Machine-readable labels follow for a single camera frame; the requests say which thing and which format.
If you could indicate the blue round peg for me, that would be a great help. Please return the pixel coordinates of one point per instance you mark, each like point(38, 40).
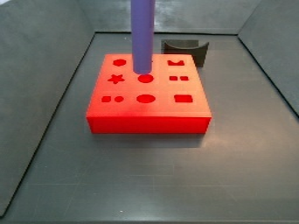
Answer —
point(142, 30)

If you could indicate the red shape-sorting block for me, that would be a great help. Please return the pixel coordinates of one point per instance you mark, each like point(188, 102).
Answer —
point(162, 102)

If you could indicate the dark grey curved holder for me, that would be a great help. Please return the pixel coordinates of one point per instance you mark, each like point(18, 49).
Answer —
point(186, 46)

